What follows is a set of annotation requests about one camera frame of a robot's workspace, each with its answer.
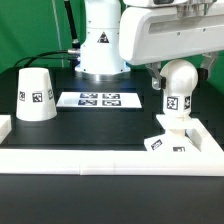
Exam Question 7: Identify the white table border frame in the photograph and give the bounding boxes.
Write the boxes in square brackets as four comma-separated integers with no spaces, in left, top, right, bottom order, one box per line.
[0,119,224,176]

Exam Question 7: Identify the white lamp base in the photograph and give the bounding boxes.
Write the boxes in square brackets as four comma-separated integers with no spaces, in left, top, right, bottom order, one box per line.
[144,114,199,152]

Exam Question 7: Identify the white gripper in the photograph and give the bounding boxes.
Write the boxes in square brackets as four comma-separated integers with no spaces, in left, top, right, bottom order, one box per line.
[119,3,224,90]

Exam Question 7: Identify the white lamp shade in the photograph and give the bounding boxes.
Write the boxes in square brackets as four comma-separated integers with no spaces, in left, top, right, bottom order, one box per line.
[16,67,57,121]

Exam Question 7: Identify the white lamp bulb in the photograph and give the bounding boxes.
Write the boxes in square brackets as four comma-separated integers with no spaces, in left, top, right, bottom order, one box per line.
[161,59,198,118]

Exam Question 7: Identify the white marker tag sheet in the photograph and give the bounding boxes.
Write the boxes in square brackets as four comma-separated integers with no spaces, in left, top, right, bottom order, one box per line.
[57,92,141,109]

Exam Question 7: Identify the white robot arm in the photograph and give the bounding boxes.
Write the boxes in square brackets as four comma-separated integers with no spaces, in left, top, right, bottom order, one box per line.
[76,0,224,77]

